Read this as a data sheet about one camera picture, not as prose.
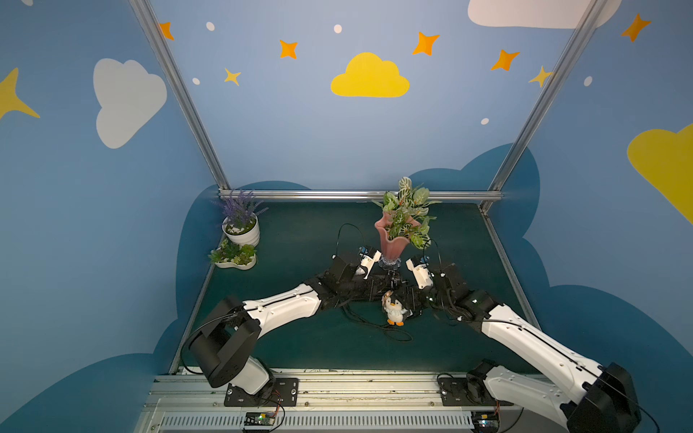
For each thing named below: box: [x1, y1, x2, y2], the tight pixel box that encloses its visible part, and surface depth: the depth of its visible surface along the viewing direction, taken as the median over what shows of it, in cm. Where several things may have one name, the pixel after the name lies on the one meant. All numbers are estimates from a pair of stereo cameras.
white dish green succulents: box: [207, 238, 258, 270], surface depth 100 cm
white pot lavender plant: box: [212, 189, 269, 248], surface depth 100 cm
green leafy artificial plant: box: [371, 176, 443, 250], surface depth 85 cm
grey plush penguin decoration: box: [381, 290, 414, 327], surface depth 84 cm
